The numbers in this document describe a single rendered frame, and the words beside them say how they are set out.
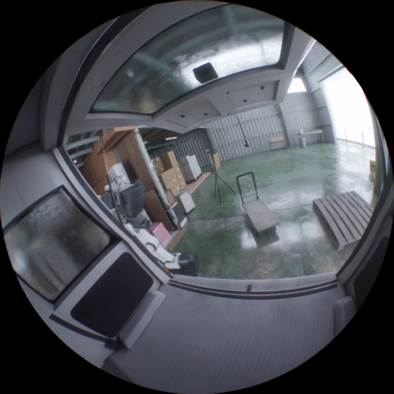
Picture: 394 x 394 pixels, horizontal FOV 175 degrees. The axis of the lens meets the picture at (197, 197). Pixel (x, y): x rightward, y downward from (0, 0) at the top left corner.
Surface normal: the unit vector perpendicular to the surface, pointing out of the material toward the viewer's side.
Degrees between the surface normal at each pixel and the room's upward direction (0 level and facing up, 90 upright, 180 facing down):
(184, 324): 0
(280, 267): 0
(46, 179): 95
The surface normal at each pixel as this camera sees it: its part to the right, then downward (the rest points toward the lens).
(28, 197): 0.89, -0.08
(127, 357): -0.35, -0.88
